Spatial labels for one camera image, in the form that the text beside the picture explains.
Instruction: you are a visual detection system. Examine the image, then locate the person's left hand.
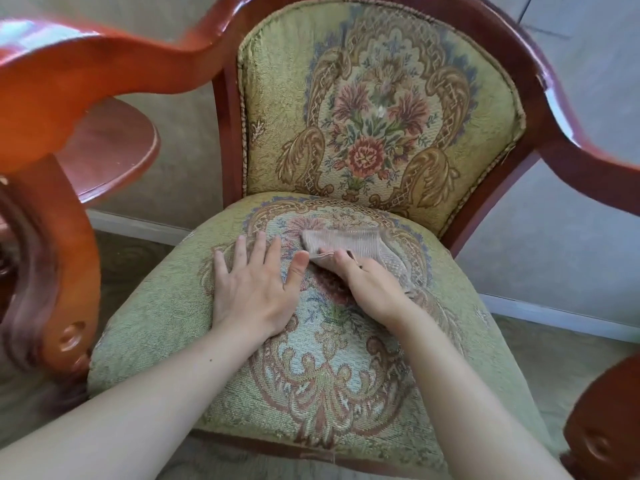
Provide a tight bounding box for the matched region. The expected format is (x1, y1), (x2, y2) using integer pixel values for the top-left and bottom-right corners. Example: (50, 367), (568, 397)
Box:
(211, 232), (311, 341)

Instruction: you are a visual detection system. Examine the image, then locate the person's right hand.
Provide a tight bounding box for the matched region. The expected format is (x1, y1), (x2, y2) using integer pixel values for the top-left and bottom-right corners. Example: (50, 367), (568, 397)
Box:
(309, 248), (419, 329)

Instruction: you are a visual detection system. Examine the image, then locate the beige cleaning cloth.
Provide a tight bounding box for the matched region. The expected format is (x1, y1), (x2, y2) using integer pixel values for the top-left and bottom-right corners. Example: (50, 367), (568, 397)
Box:
(299, 227), (431, 295)

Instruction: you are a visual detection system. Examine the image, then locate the floral upholstered wooden armchair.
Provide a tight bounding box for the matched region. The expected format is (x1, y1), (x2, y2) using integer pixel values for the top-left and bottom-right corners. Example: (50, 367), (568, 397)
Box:
(0, 0), (640, 480)

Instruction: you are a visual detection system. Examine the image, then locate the person's right forearm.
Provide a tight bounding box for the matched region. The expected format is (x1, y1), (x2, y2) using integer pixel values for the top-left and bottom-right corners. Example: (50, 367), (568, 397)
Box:
(389, 309), (576, 480)

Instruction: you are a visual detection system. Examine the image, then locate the person's left forearm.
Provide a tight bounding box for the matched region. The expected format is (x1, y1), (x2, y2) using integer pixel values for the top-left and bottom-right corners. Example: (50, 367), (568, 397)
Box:
(0, 324), (273, 480)

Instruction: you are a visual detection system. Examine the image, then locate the round reddish wooden table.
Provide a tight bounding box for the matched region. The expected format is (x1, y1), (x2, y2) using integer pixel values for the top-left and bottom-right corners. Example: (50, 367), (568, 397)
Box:
(57, 97), (162, 207)

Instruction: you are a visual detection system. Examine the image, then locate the white baseboard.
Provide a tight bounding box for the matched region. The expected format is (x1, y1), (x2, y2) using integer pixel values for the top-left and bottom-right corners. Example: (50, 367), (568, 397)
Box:
(85, 208), (640, 344)

